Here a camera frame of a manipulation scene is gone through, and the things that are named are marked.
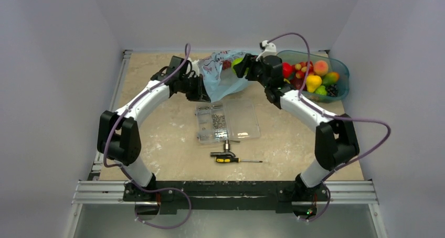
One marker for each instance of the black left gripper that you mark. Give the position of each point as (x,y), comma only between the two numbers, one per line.
(200,94)

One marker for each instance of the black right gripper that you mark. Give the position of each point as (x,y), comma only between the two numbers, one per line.
(253,68)

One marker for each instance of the light blue printed plastic bag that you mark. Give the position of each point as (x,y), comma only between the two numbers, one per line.
(218,76)

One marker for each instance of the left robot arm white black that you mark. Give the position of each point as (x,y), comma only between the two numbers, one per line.
(119,131)

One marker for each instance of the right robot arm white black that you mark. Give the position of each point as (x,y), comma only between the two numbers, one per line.
(335,139)

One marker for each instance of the dark red fake apple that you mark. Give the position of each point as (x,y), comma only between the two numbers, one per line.
(298,83)

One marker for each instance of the yellow fake pear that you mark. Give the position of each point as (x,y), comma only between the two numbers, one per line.
(313,82)

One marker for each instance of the fake peach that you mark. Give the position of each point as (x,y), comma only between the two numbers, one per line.
(321,68)

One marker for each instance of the green fake lumpy fruit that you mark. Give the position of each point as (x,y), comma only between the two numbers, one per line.
(321,90)

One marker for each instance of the fake mango green red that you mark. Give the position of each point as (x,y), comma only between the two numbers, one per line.
(331,78)

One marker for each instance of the dark fake grape bunch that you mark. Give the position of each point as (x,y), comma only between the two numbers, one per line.
(332,90)

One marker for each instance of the clear plastic screw organizer box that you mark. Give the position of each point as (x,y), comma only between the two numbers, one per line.
(232,119)

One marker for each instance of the teal transparent plastic bin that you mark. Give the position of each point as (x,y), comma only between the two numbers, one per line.
(294,57)

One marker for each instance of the black metal hand tool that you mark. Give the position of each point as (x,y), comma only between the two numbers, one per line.
(226,149)

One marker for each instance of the yellow black screwdriver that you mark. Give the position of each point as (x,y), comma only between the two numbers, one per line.
(223,160)

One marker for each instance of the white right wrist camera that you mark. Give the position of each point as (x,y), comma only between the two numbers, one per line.
(267,49)

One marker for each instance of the aluminium frame rail left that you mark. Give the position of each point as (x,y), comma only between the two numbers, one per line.
(114,104)

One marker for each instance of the aluminium frame rail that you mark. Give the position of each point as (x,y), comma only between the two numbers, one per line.
(112,192)
(114,104)

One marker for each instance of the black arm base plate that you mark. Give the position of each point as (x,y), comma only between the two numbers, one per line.
(276,196)

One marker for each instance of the aluminium frame rail front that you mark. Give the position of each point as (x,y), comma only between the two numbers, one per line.
(112,192)

